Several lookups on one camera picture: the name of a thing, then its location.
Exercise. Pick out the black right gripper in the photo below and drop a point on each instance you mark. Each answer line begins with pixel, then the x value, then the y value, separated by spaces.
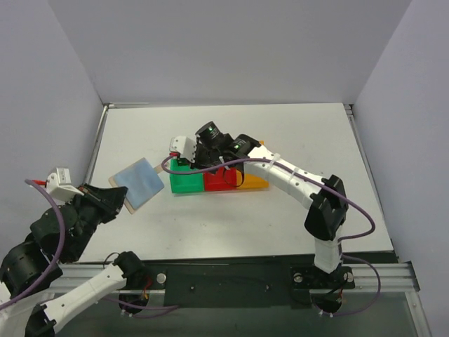
pixel 202 159

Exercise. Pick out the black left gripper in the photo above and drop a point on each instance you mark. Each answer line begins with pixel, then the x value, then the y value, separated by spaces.
pixel 102 202

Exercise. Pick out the beige leather card holder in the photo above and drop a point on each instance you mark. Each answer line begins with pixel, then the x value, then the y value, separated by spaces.
pixel 137 186

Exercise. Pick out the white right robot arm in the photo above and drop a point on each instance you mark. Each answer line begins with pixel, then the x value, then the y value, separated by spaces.
pixel 320 196

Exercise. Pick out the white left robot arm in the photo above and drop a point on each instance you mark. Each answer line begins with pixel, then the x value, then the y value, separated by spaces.
pixel 60 236

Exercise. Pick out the red plastic bin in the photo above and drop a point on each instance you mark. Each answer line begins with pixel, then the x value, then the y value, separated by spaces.
pixel 221 180

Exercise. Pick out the green plastic bin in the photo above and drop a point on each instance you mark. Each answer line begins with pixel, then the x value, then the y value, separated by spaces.
pixel 185 184

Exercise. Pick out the yellow plastic bin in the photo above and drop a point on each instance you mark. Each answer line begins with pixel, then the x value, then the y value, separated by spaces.
pixel 250 182

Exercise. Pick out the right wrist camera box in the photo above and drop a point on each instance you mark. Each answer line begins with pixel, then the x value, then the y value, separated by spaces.
pixel 184 148

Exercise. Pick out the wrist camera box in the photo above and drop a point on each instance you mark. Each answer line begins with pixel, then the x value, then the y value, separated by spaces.
pixel 184 148
pixel 59 185

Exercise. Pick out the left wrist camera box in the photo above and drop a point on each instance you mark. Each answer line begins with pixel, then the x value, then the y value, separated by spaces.
pixel 59 185

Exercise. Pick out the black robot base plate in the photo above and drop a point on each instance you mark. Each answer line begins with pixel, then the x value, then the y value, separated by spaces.
pixel 244 282

